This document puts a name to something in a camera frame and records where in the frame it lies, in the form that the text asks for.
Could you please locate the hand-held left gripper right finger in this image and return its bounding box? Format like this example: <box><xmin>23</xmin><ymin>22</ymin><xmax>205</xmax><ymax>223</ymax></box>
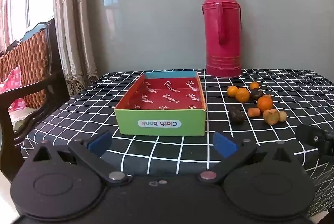
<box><xmin>198</xmin><ymin>131</ymin><xmax>296</xmax><ymax>185</ymax></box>

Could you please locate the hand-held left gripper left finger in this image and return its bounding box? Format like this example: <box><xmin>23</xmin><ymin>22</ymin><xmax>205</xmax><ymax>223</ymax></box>
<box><xmin>33</xmin><ymin>130</ymin><xmax>132</xmax><ymax>185</ymax></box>

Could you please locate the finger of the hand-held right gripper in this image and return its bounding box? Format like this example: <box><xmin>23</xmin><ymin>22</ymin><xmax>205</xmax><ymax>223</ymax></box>
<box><xmin>296</xmin><ymin>124</ymin><xmax>334</xmax><ymax>157</ymax></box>

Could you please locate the large mandarin orange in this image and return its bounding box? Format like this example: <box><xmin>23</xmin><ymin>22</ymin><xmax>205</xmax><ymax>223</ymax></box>
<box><xmin>257</xmin><ymin>95</ymin><xmax>273</xmax><ymax>113</ymax></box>

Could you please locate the green and red cardboard box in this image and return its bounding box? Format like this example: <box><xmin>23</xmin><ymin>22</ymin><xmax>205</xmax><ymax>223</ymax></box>
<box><xmin>114</xmin><ymin>70</ymin><xmax>206</xmax><ymax>137</ymax></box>

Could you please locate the dark shrivelled fruit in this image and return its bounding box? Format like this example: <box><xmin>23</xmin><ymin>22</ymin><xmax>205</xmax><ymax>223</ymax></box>
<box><xmin>250</xmin><ymin>88</ymin><xmax>263</xmax><ymax>100</ymax></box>
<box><xmin>229</xmin><ymin>106</ymin><xmax>246</xmax><ymax>124</ymax></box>

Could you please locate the half rotten orange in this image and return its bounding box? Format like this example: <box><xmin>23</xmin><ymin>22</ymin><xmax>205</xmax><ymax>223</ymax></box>
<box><xmin>263</xmin><ymin>109</ymin><xmax>280</xmax><ymax>125</ymax></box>

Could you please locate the black white checked tablecloth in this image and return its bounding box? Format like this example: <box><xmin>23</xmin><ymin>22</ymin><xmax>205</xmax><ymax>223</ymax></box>
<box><xmin>21</xmin><ymin>69</ymin><xmax>334</xmax><ymax>224</ymax></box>

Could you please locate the red thermos flask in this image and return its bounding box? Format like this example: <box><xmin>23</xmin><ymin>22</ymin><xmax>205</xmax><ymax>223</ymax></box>
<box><xmin>201</xmin><ymin>0</ymin><xmax>243</xmax><ymax>78</ymax></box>

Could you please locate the pink plastic bag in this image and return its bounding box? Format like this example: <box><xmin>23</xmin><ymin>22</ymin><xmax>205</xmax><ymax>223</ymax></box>
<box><xmin>0</xmin><ymin>66</ymin><xmax>27</xmax><ymax>111</ymax></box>

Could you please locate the dark wooden woven chair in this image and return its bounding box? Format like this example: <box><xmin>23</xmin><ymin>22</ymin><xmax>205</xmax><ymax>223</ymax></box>
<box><xmin>0</xmin><ymin>18</ymin><xmax>71</xmax><ymax>183</ymax></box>

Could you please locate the beige patterned curtain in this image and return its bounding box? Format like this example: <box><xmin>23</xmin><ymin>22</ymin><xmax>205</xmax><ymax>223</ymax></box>
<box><xmin>52</xmin><ymin>0</ymin><xmax>99</xmax><ymax>98</ymax></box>

